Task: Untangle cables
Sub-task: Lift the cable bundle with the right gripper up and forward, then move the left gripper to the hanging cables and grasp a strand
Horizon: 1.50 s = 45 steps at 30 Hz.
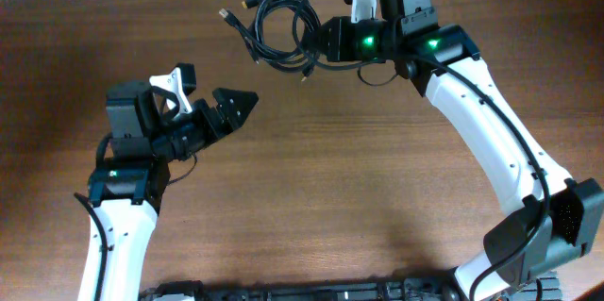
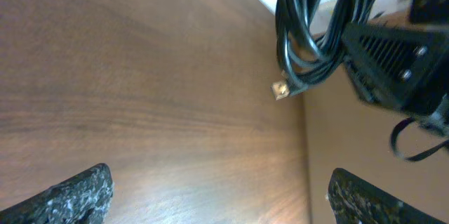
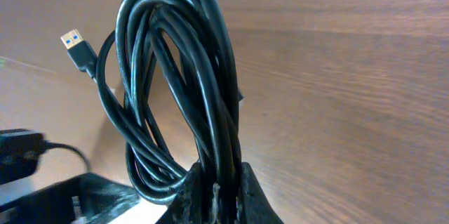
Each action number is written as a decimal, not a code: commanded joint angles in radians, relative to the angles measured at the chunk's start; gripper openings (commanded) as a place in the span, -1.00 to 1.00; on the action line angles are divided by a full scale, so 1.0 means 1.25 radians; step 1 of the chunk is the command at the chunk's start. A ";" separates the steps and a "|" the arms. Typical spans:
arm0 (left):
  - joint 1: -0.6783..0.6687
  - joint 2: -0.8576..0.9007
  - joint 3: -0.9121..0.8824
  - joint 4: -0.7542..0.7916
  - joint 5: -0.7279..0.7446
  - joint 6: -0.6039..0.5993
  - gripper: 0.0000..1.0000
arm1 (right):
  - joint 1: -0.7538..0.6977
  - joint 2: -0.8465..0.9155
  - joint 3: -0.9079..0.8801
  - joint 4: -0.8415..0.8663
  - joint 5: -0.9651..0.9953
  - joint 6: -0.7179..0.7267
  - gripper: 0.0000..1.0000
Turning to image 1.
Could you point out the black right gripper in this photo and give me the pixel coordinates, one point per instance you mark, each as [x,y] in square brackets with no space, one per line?
[343,49]

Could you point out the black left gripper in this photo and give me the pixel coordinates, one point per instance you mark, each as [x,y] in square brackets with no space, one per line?
[214,130]

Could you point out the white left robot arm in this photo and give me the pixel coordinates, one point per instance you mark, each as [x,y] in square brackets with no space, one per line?
[132,173]

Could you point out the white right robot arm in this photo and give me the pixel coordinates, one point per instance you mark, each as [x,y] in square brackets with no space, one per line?
[549,217]

